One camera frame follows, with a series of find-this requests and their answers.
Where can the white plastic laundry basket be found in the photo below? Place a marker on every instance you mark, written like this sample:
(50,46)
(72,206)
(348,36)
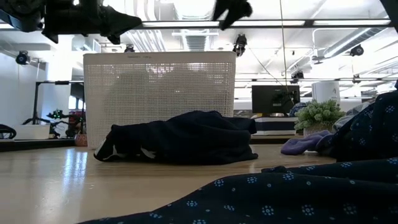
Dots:
(155,93)

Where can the black striped sock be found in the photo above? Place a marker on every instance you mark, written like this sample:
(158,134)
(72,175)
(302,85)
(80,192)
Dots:
(231,12)

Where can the black garment white print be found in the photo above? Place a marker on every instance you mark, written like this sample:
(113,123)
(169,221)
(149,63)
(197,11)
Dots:
(186,140)

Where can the grey sock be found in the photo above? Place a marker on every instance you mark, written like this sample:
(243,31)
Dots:
(298,145)

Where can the navy dotted garment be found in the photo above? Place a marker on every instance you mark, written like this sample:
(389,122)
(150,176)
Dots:
(280,199)

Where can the grey garment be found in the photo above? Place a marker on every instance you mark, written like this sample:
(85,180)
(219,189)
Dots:
(351,113)

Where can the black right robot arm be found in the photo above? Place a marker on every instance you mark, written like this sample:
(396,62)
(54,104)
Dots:
(392,9)

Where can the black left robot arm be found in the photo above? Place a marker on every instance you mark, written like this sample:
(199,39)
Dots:
(18,12)

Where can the black ceiling spotlight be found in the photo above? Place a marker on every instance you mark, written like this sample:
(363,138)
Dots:
(297,77)
(357,50)
(22,58)
(129,48)

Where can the black tripod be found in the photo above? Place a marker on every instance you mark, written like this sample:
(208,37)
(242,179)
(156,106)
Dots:
(36,102)

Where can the black robot with green lights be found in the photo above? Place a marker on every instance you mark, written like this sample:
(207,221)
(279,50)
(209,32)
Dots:
(57,115)

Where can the black computer monitor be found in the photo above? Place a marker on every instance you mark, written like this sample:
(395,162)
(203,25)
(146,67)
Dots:
(267,99)

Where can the navy white striped stack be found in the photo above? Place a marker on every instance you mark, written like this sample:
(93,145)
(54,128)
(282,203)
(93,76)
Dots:
(273,126)

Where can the blue chair back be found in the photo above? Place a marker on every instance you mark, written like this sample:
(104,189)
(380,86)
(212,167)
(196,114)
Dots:
(297,109)

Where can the white cylinder device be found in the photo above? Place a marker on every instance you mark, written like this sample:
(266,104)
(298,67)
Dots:
(325,91)

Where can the green potted plant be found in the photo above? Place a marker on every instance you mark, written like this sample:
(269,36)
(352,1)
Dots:
(317,113)

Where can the black overhead camera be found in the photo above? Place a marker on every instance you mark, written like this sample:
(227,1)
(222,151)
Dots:
(240,43)

